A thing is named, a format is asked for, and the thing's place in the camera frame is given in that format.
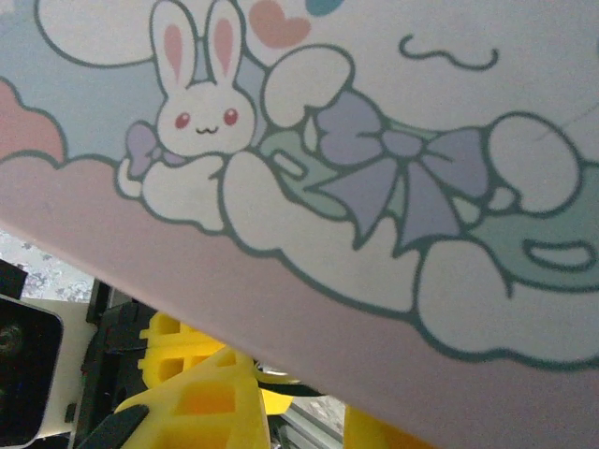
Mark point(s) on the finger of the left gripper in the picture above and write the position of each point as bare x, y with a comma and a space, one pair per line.
164, 341

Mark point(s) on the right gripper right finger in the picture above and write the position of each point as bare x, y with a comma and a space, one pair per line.
369, 435

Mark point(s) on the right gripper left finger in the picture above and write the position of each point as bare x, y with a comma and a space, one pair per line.
210, 421

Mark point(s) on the bunny print tin box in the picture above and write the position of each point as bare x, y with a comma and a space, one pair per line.
327, 140

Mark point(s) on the aluminium mounting rail beam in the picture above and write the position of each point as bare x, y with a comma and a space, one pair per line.
309, 425

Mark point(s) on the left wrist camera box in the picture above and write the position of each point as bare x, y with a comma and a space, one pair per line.
28, 365

